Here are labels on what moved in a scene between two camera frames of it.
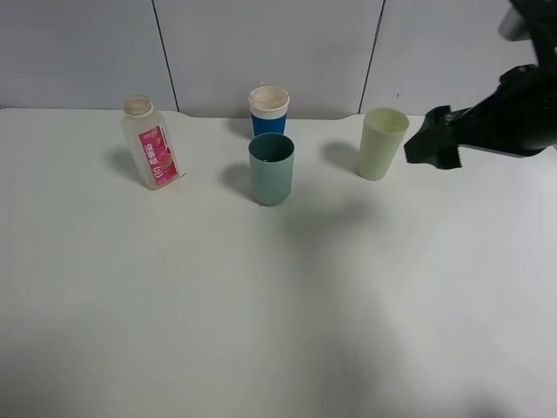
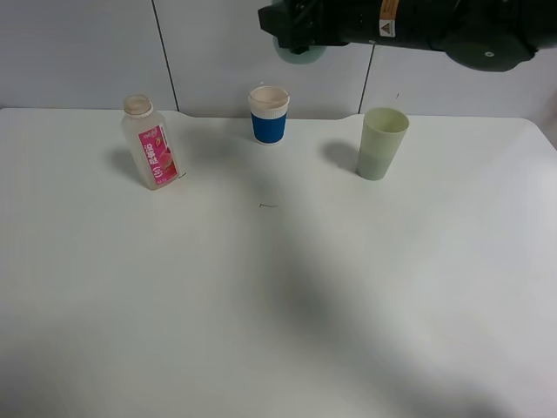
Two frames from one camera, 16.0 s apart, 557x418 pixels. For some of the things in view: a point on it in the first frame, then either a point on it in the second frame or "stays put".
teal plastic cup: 271,157 → 305,57
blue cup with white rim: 268,107 stays put
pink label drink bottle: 150,143 stays put
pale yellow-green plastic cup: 384,132 stays put
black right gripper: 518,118 → 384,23
